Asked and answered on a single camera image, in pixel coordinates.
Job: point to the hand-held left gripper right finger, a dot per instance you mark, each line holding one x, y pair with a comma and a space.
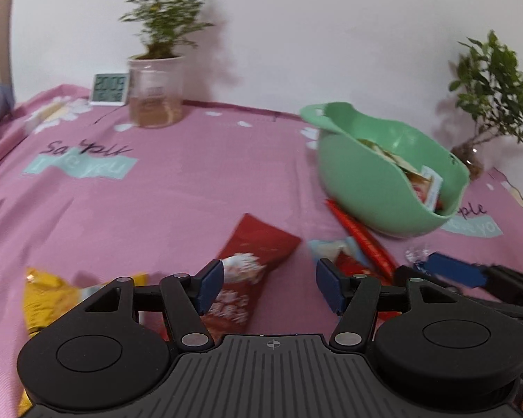
329, 285

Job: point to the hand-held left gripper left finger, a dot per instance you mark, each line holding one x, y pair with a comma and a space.
211, 285

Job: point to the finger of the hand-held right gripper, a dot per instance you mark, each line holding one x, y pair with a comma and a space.
407, 272
455, 268

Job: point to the red packet with white print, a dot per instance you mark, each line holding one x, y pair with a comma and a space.
252, 244

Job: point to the green plastic bowl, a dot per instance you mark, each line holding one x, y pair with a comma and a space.
366, 196

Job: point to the clear wrapped candy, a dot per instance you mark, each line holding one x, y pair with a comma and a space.
418, 256

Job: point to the small red snack packet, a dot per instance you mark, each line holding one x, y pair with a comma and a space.
353, 265

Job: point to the blue white snack packet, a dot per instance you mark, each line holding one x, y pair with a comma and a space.
327, 248

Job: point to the long red stick packet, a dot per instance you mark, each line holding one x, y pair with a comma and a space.
361, 235

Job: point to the pink printed tablecloth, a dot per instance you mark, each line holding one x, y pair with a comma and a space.
178, 209

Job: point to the leafy plant in glass vase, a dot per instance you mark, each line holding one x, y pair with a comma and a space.
470, 161

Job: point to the yellow snack packet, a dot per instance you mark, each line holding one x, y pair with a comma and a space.
48, 300

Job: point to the thin plant in glass jar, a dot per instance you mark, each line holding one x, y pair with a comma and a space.
157, 96

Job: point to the white digital clock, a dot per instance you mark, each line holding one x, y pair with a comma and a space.
110, 88

